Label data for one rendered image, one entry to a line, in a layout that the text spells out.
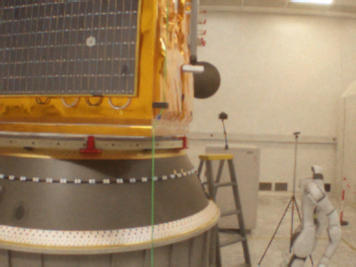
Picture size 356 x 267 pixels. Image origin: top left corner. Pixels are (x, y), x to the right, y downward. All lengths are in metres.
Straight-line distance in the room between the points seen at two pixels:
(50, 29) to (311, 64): 9.12
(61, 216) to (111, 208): 0.28
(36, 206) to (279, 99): 8.76
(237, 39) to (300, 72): 2.04
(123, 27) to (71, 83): 0.39
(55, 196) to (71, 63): 0.72
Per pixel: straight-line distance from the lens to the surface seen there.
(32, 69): 1.94
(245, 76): 10.06
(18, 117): 2.02
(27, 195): 2.04
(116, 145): 2.05
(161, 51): 1.81
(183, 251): 2.22
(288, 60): 10.33
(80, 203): 1.96
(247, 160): 5.96
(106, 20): 1.82
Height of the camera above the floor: 1.80
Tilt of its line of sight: 1 degrees down
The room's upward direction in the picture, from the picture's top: 2 degrees clockwise
